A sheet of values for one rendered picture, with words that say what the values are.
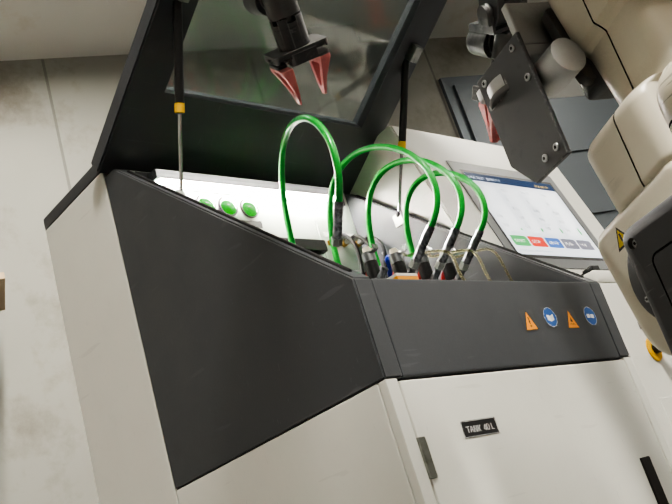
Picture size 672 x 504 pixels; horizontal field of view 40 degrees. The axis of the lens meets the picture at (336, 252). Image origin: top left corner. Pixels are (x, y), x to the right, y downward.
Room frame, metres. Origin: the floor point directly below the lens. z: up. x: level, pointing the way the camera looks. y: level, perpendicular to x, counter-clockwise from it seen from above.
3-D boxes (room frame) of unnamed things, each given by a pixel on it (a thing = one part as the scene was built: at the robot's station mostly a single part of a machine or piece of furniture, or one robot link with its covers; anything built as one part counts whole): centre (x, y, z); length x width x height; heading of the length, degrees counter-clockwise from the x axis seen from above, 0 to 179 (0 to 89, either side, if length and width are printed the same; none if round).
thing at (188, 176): (1.91, 0.13, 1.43); 0.54 x 0.03 x 0.02; 137
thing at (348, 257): (2.08, -0.03, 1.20); 0.13 x 0.03 x 0.31; 137
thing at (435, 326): (1.57, -0.23, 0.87); 0.62 x 0.04 x 0.16; 137
